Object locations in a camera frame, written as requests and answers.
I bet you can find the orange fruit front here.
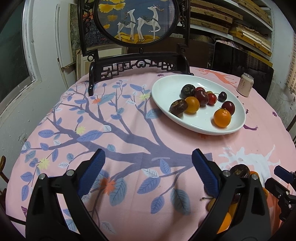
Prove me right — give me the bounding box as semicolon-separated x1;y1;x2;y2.
217;212;232;234

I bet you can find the dark cherry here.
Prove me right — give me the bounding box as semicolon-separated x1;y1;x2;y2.
218;91;227;102

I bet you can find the small red tomato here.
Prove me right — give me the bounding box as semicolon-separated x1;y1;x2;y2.
207;93;217;106

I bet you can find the large yellow-orange tomato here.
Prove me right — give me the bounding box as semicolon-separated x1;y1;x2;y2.
185;96;200;114

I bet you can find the large dark red plum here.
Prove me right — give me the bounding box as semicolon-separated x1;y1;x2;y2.
195;89;209;107

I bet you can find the dark water chestnut back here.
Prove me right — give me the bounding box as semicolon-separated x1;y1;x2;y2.
169;99;188;116

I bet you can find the dark water chestnut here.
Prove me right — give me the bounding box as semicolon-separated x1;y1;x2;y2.
180;84;196;99
169;99;188;116
230;164;250;178

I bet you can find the dark water chestnut front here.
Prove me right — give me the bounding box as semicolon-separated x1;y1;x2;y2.
180;84;196;99

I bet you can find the red cherry tomato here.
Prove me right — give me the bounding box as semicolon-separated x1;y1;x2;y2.
196;87;205;91

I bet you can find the yellow-orange round fruit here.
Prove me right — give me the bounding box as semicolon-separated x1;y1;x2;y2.
228;202;238;218

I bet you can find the dark purple plum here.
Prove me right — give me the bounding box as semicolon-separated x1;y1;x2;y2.
231;192;240;204

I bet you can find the tan longan fruit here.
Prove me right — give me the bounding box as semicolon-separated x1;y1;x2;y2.
207;198;216;211

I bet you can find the dark water chestnut right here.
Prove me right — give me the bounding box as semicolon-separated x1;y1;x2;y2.
230;164;250;178

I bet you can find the black chair right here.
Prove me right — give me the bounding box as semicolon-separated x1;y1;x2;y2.
286;115;296;146

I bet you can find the pale pink drink can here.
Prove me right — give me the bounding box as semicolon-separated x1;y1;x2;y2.
237;73;254;97

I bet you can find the white oval plate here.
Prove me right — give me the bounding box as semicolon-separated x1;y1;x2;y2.
152;74;246;136

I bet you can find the dark carved wooden chair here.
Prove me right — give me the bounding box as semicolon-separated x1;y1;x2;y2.
88;48;192;96

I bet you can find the wooden shelf with boards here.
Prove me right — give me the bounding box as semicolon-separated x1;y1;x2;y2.
190;1;273;60

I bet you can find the round deer painting screen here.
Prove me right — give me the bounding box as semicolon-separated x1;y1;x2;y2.
77;1;190;56

